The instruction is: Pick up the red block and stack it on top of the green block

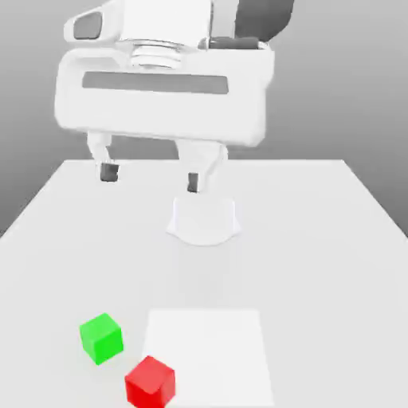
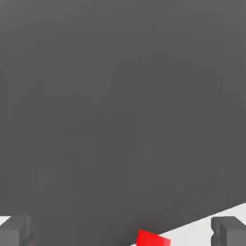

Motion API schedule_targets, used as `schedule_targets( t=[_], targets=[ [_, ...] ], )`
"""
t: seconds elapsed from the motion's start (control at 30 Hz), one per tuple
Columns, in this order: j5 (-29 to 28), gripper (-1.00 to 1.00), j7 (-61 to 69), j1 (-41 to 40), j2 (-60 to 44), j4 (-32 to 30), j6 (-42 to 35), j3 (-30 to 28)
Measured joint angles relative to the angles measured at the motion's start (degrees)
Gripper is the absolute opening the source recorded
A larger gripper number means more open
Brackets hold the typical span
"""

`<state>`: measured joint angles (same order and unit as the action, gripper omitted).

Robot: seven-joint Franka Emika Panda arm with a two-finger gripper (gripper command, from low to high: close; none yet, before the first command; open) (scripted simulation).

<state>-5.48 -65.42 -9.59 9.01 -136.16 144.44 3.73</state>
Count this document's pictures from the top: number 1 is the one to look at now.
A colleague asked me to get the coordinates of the small red cube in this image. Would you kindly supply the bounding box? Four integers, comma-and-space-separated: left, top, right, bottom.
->
124, 355, 177, 408

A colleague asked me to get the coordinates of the small green cube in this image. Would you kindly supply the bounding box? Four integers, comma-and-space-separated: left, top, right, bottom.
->
78, 312, 125, 367

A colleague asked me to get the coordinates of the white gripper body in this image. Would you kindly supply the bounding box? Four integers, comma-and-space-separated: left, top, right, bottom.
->
53, 46, 276, 148

